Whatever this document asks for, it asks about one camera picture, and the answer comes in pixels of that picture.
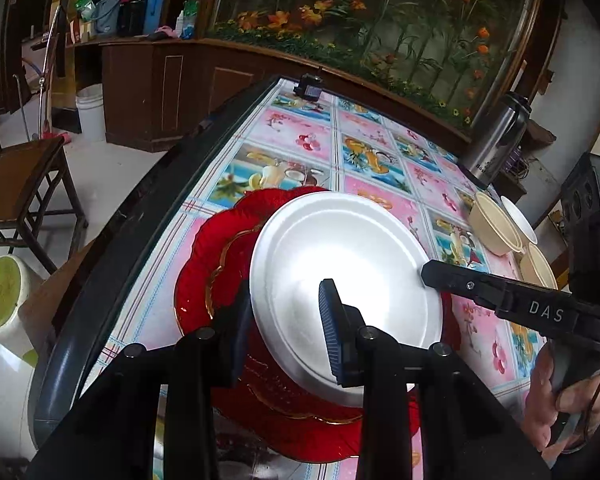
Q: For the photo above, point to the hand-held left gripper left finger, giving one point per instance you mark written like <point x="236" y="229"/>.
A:
<point x="240" y="355"/>

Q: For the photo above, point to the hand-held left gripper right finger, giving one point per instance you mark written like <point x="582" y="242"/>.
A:
<point x="332" y="335"/>

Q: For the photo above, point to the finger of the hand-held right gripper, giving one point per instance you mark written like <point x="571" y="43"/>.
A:
<point x="460" y="282"/>

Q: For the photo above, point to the cream plastic bowl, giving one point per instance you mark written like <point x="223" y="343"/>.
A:
<point x="535" y="270"/>
<point x="490" y="230"/>

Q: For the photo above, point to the white foam bowl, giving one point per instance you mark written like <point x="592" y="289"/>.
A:
<point x="522" y="220"/>

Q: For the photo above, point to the white foam plate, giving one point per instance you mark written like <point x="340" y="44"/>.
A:
<point x="330" y="240"/>

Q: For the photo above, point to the red scalloped plate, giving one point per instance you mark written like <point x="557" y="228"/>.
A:
<point x="215" y="260"/>

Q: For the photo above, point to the person's right hand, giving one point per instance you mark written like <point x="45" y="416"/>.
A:
<point x="540" y="410"/>

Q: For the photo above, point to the stainless steel thermos flask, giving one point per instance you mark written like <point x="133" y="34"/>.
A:
<point x="495" y="145"/>

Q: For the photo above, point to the printed floral tablecloth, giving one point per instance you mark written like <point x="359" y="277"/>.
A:
<point x="380" y="160"/>

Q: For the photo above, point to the small black device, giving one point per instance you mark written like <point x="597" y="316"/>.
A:
<point x="307" y="89"/>

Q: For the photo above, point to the floral glass panel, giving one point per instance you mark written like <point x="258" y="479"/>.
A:
<point x="380" y="35"/>

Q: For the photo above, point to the white plastic bucket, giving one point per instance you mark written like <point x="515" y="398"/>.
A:
<point x="91" y="115"/>

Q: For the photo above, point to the wooden chair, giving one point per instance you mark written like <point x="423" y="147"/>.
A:
<point x="25" y="160"/>

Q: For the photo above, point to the green bottle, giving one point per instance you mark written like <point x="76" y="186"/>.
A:
<point x="190" y="20"/>

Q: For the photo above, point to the blue canister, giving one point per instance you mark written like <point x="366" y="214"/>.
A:
<point x="156" y="10"/>

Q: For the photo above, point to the black flask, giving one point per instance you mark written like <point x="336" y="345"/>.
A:
<point x="132" y="12"/>

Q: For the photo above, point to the grey-blue jug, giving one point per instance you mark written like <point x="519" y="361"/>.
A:
<point x="107" y="15"/>

